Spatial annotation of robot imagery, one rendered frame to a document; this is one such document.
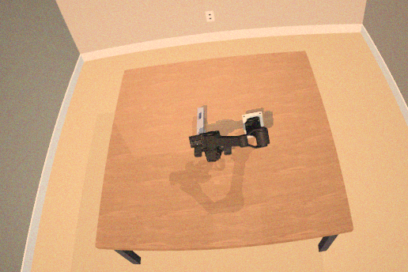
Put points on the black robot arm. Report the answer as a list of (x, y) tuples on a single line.
[(211, 140)]

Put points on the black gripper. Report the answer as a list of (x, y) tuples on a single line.
[(227, 151)]

